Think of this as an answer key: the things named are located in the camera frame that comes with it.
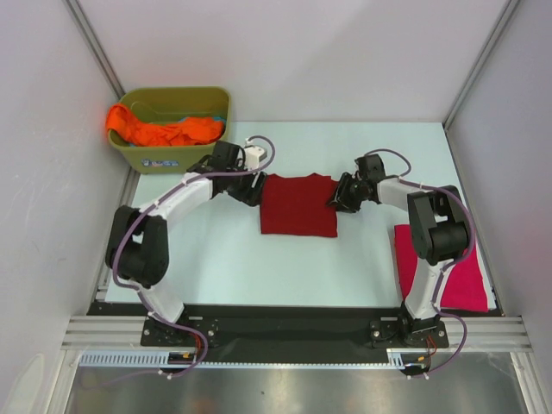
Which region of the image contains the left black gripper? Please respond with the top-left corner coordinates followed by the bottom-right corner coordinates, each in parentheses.
top-left (227, 160), bottom-right (267, 208)

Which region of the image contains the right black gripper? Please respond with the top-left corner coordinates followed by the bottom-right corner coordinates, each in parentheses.
top-left (325, 172), bottom-right (367, 214)

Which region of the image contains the dark red t shirt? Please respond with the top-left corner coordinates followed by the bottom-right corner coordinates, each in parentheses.
top-left (260, 173), bottom-right (338, 238)

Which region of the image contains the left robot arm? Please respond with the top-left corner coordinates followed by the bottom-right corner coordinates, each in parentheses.
top-left (104, 135), bottom-right (275, 345)

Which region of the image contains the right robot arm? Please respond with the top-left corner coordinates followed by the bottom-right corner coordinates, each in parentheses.
top-left (327, 148), bottom-right (475, 346)

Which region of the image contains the teal cloth in bin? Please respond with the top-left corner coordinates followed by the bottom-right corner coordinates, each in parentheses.
top-left (178, 116), bottom-right (227, 125)

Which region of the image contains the orange t shirt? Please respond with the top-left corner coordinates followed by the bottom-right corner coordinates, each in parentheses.
top-left (105, 103), bottom-right (226, 147)

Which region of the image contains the olive green plastic bin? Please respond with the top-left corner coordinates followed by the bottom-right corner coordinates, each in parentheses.
top-left (107, 86), bottom-right (232, 174)

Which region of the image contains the folded magenta t shirt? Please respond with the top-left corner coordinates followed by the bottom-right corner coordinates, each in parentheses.
top-left (394, 224), bottom-right (490, 313)

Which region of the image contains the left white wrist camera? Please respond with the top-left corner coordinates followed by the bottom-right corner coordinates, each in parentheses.
top-left (243, 138), bottom-right (267, 170)

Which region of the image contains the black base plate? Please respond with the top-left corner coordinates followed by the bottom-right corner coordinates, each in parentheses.
top-left (141, 304), bottom-right (449, 365)

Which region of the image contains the aluminium rail frame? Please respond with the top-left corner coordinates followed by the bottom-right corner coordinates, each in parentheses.
top-left (61, 316), bottom-right (145, 350)

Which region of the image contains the white slotted cable duct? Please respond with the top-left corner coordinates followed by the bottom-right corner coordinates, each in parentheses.
top-left (78, 349), bottom-right (199, 367)

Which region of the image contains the left corner aluminium post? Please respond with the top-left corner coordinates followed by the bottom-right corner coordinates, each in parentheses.
top-left (62, 0), bottom-right (126, 99)

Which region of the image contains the corner aluminium post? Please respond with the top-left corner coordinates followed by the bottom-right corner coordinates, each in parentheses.
top-left (442, 0), bottom-right (523, 133)
top-left (62, 0), bottom-right (126, 99)

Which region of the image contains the right corner aluminium post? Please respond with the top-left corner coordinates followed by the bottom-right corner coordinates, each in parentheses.
top-left (442, 0), bottom-right (523, 133)

